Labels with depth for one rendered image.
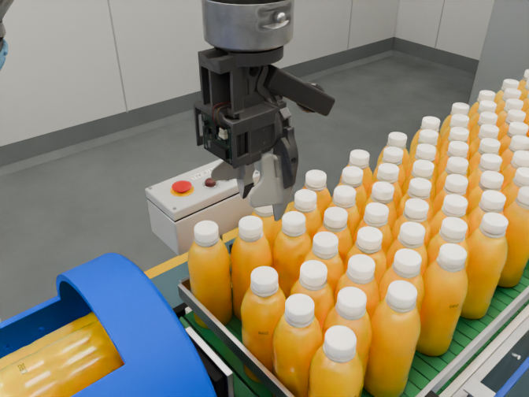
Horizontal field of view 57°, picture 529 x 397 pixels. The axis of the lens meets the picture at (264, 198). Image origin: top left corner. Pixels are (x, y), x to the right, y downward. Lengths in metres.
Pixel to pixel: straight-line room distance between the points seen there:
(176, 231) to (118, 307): 0.38
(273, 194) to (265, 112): 0.10
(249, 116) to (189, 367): 0.25
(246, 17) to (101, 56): 3.05
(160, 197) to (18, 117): 2.61
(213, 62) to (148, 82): 3.21
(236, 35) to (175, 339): 0.29
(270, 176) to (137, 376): 0.25
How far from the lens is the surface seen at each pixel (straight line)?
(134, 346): 0.49
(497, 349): 0.97
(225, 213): 0.92
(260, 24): 0.47
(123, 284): 0.52
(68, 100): 3.50
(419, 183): 0.94
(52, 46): 3.38
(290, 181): 0.56
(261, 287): 0.69
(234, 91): 0.50
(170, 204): 0.86
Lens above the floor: 1.58
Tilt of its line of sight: 34 degrees down
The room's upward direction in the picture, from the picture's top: straight up
